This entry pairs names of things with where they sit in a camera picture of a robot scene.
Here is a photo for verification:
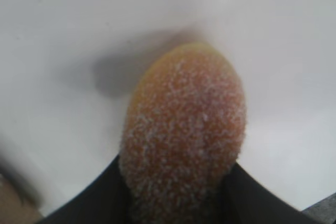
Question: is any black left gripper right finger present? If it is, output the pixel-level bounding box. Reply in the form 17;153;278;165
217;164;317;224

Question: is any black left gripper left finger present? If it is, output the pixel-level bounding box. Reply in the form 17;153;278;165
39;156;132;224

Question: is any sugared bread roll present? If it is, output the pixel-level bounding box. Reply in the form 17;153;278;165
119;43;247;223

